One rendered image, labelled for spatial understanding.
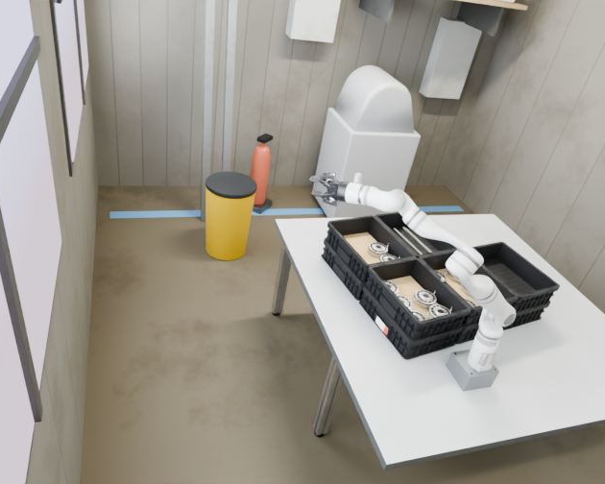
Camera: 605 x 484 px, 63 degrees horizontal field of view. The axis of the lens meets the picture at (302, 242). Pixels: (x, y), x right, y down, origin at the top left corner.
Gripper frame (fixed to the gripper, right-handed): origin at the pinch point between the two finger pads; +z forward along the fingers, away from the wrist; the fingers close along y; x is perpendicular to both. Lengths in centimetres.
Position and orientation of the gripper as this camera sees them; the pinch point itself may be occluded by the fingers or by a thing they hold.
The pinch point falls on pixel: (315, 185)
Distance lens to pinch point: 186.5
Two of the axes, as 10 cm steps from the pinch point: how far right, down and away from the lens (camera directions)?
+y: 1.4, 7.7, 6.3
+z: -8.7, -2.1, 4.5
